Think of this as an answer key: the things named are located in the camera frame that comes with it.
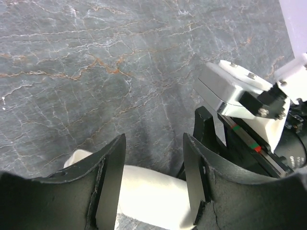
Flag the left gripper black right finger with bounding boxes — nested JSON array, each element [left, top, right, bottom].
[[183, 133, 307, 230]]

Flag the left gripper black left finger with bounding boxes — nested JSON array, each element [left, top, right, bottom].
[[0, 134, 126, 230]]

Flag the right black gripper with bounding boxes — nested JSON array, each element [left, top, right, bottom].
[[192, 102, 307, 178]]

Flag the white cloth napkin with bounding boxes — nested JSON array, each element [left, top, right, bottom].
[[63, 149, 195, 230]]

